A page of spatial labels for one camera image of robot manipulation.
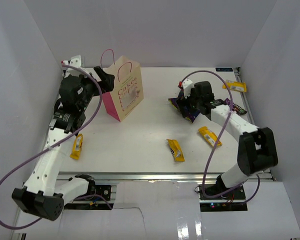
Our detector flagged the paper bag with pink handles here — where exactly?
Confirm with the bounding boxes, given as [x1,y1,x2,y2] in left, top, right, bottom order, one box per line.
[102,55,144,122]

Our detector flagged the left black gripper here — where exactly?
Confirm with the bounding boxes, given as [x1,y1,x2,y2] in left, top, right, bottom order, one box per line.
[76,66,115,111]

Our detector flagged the yellow M&M packet centre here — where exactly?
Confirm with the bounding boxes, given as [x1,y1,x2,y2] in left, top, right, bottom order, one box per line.
[166,139,185,162]

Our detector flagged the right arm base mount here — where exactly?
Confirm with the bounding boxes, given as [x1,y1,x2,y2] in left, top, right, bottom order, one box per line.
[194,184,246,209]

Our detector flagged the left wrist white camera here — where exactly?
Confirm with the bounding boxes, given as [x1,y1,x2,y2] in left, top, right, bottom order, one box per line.
[61,55,82,78]

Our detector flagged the yellow snack packet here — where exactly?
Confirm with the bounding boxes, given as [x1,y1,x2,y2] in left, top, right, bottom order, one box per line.
[198,126,218,147]
[70,134,84,160]

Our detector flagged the yellow snack packet far corner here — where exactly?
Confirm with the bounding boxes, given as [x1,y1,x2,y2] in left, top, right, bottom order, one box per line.
[222,79,247,93]

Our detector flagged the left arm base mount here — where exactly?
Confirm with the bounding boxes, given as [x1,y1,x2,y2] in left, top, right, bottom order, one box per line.
[64,184,114,210]

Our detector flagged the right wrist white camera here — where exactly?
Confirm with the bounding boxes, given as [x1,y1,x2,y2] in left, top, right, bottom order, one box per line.
[178,78,194,98]

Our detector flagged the wrist white camera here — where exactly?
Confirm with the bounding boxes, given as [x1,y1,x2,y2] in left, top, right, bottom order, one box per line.
[61,55,82,78]
[178,78,194,98]

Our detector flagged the aluminium table front rail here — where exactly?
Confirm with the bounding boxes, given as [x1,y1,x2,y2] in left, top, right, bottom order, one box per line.
[57,171,274,181]

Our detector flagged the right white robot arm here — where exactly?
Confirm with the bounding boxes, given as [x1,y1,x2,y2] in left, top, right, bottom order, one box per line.
[176,79,279,200]

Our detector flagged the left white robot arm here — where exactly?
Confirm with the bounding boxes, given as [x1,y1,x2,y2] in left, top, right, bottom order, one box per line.
[12,66,115,221]

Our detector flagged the dark snack bar right edge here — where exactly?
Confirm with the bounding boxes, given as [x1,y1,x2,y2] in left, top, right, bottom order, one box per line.
[224,98,247,116]

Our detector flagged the purple Krokant snack bag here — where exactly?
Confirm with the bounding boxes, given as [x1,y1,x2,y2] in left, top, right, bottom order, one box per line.
[168,90,200,123]

